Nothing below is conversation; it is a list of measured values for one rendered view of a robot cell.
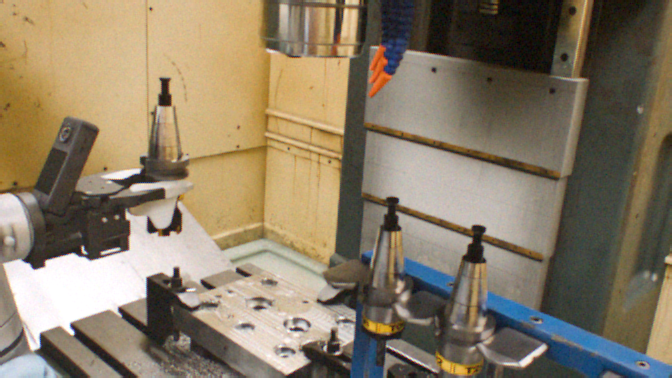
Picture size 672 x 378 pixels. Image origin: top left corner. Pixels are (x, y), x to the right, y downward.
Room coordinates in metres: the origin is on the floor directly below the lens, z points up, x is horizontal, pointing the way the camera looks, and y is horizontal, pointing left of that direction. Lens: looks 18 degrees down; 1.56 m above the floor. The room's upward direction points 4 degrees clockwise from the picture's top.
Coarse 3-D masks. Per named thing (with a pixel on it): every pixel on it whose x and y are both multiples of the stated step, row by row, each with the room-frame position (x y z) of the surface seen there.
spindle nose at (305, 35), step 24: (264, 0) 0.97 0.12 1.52; (288, 0) 0.94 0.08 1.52; (312, 0) 0.94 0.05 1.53; (336, 0) 0.94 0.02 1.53; (360, 0) 0.97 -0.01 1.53; (264, 24) 0.97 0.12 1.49; (288, 24) 0.94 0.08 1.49; (312, 24) 0.94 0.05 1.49; (336, 24) 0.94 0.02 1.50; (360, 24) 0.98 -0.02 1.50; (264, 48) 0.97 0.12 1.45; (288, 48) 0.94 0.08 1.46; (312, 48) 0.94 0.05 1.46; (336, 48) 0.95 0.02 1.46; (360, 48) 0.99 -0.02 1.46
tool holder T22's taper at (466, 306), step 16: (464, 256) 0.64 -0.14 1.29; (464, 272) 0.63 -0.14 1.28; (480, 272) 0.63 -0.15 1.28; (464, 288) 0.63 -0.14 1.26; (480, 288) 0.63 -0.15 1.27; (448, 304) 0.64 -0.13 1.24; (464, 304) 0.62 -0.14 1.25; (480, 304) 0.62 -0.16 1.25; (464, 320) 0.62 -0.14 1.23; (480, 320) 0.62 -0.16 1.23
